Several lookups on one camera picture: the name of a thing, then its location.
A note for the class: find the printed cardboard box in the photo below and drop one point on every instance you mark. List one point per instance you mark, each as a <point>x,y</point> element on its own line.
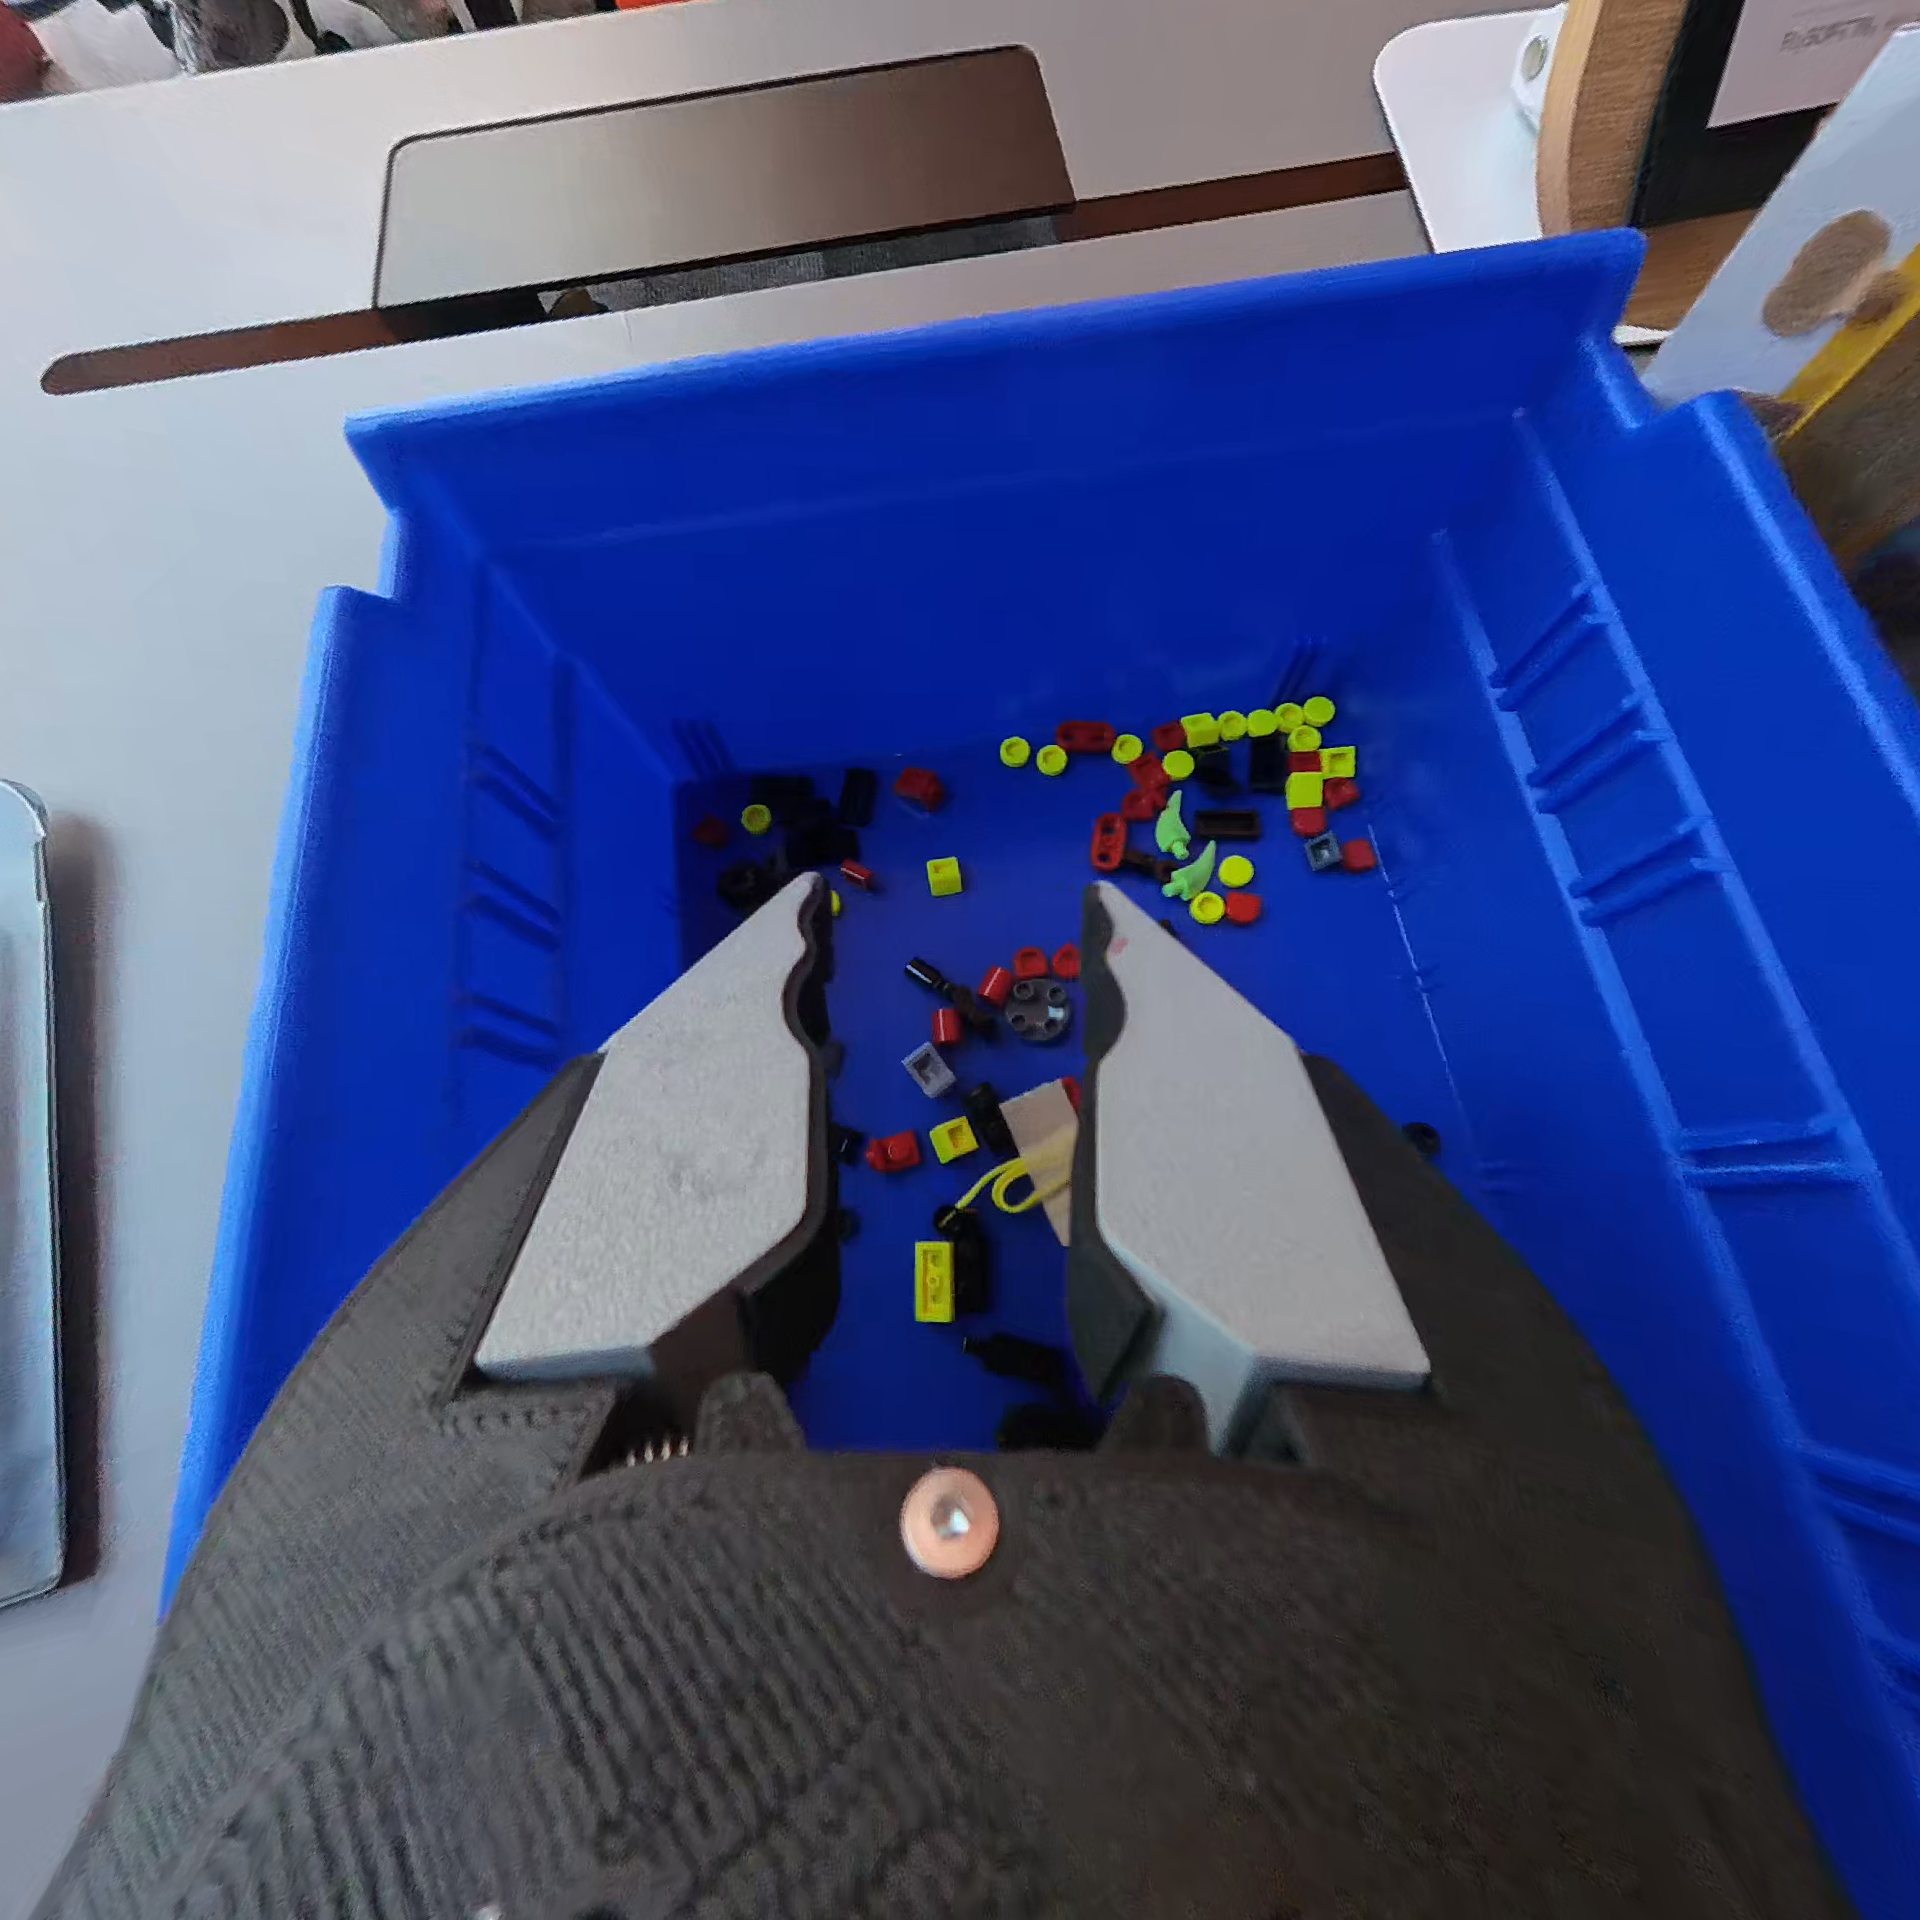
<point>1799,300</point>

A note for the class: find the pile of small lego pieces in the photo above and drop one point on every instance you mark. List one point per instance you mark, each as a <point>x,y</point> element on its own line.
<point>1307,787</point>

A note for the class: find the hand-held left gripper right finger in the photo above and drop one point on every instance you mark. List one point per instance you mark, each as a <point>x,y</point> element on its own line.
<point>1215,1155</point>

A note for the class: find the wooden stand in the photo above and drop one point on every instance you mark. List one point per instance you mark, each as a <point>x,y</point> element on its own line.
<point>1589,136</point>

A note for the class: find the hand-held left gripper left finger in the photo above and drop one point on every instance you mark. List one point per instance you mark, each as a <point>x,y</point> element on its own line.
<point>676,1155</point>

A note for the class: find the blue plastic storage bin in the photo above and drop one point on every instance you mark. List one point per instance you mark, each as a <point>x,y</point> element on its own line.
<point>1050,524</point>

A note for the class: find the white round stand base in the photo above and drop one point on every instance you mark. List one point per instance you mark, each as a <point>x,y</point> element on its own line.
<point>1465,120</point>

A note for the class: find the green lego leaf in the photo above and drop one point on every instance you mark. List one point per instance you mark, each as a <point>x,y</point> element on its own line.
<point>1196,873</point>
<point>1175,826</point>

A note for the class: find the grey round lego disc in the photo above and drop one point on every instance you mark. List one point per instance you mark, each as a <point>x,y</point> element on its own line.
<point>1038,1009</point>

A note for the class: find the black white patterned cloth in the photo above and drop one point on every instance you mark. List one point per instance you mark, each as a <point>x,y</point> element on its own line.
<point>226,29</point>

